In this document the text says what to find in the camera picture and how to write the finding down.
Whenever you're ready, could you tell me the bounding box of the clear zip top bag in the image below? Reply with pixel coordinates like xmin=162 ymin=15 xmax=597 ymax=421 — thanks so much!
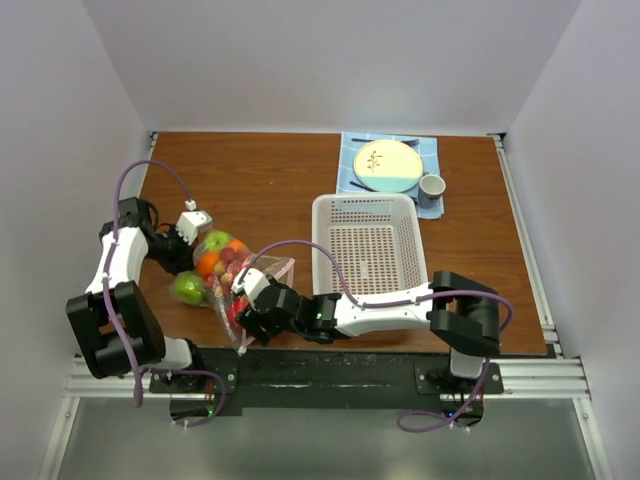
xmin=169 ymin=227 xmax=297 ymax=357

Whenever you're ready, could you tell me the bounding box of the white plastic basket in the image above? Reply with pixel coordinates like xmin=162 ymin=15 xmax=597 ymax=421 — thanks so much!
xmin=312 ymin=193 xmax=428 ymax=296

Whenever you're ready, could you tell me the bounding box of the red fake apple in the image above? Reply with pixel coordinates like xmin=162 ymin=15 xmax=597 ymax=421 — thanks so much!
xmin=227 ymin=296 xmax=249 ymax=330

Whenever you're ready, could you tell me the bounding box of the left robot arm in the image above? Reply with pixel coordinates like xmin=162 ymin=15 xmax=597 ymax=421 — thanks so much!
xmin=66 ymin=197 xmax=212 ymax=392

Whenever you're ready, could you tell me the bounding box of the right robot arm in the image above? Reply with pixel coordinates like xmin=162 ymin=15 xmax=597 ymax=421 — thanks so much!
xmin=231 ymin=268 xmax=506 ymax=393

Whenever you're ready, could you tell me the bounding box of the orange fake fruit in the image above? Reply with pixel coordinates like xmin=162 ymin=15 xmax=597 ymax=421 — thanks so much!
xmin=195 ymin=251 xmax=219 ymax=279

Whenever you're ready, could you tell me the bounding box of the green fake apple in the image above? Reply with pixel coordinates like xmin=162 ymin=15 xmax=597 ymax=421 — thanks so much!
xmin=202 ymin=230 xmax=234 ymax=252
xmin=171 ymin=271 xmax=206 ymax=306

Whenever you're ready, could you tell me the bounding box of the cream and blue plate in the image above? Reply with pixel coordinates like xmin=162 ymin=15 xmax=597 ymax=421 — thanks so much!
xmin=353 ymin=142 xmax=424 ymax=193

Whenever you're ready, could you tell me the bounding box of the small white cup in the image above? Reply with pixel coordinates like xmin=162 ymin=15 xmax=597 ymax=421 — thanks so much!
xmin=418 ymin=173 xmax=446 ymax=209

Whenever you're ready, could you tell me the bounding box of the purple plastic fork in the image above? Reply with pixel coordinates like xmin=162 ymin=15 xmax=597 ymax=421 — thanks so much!
xmin=351 ymin=138 xmax=420 ymax=148

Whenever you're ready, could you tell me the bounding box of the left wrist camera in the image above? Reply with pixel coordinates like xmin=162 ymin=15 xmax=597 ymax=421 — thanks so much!
xmin=175 ymin=199 xmax=213 ymax=245

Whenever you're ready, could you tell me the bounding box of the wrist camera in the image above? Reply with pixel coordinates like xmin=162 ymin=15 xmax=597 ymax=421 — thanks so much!
xmin=175 ymin=199 xmax=213 ymax=245
xmin=231 ymin=268 xmax=271 ymax=307

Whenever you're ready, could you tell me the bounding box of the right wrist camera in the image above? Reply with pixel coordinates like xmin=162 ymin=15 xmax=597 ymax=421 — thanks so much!
xmin=231 ymin=268 xmax=271 ymax=307

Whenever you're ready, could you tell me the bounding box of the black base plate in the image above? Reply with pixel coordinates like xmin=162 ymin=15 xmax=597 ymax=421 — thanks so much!
xmin=148 ymin=347 xmax=504 ymax=419

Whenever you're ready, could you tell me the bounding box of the aluminium frame rail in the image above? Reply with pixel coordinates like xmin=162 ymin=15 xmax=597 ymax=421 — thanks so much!
xmin=496 ymin=358 xmax=591 ymax=400

